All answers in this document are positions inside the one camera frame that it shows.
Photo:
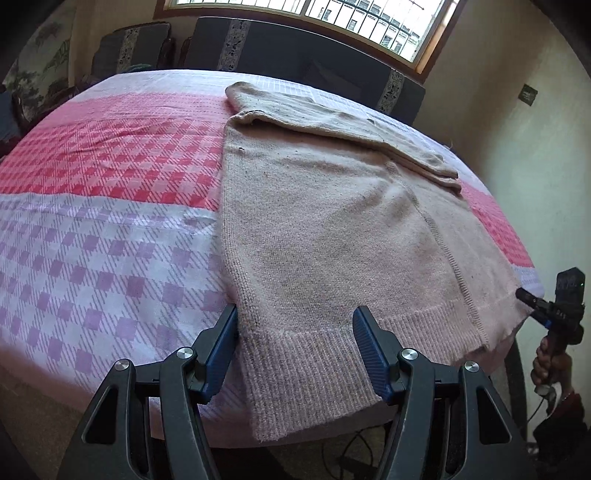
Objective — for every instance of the person's right hand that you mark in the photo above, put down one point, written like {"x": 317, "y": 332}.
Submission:
{"x": 542, "y": 369}

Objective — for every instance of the wooden framed window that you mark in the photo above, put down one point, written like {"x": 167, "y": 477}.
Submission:
{"x": 351, "y": 18}

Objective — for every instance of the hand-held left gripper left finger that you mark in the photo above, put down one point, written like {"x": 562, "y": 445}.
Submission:
{"x": 221, "y": 356}

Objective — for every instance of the person's right forearm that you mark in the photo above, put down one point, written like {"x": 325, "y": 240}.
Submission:
{"x": 556, "y": 429}

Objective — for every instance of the landscape printed cloth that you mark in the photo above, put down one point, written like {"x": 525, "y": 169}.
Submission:
{"x": 41, "y": 69}

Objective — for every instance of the dark armchair with patterned strip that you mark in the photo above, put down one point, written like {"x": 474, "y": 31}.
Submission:
{"x": 138, "y": 46}

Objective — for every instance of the pink checkered bed sheet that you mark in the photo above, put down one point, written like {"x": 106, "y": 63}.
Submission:
{"x": 115, "y": 207}

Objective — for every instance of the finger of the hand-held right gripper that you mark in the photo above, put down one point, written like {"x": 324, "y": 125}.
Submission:
{"x": 531, "y": 299}

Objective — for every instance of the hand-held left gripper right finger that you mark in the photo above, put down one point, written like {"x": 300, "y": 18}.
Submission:
{"x": 369, "y": 351}

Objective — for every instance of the dark wall switch plate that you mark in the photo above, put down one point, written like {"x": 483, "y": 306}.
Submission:
{"x": 527, "y": 94}

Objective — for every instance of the dark sofa with patterned strips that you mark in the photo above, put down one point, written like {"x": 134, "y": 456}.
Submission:
{"x": 277, "y": 46}

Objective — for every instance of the pink knit sweater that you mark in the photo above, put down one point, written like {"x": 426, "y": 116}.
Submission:
{"x": 346, "y": 254}

